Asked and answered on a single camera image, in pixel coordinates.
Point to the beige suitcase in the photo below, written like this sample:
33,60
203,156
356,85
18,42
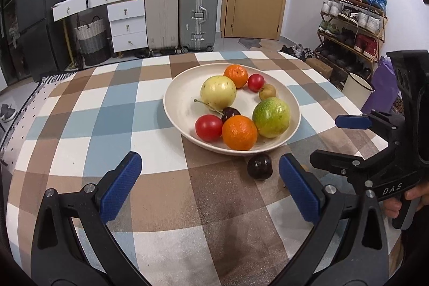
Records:
162,24

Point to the wooden shoe rack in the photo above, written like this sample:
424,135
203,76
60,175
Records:
351,35

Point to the cream round plate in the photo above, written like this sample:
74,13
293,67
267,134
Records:
183,112

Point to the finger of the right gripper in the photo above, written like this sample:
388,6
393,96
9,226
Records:
358,171
355,121

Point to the brown longan fruit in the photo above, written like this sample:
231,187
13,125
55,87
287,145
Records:
267,91

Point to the white drawer desk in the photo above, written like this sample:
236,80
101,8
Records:
125,18

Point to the woven laundry basket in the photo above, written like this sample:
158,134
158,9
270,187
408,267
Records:
93,41

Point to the dark cherry with stem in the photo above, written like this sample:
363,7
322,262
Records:
224,114

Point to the white enamel bucket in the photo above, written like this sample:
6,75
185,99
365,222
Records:
357,90

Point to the right hand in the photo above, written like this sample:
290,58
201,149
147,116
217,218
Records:
392,206

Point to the yellow green guava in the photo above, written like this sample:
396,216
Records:
271,117

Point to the purple bag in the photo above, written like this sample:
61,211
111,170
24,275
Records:
386,88

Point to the black refrigerator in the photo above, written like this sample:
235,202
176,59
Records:
42,39

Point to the red tomato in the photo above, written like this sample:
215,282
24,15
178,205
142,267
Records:
255,82
209,128

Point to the checkered tablecloth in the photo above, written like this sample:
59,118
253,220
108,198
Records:
193,217

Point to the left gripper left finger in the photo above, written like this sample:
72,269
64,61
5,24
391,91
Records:
72,244

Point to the orange mandarin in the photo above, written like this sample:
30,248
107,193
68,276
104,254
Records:
239,133
238,74

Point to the silver suitcase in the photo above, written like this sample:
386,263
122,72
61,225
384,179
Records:
197,24

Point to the dark plum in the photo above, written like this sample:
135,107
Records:
259,167

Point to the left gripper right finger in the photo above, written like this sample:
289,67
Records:
347,244

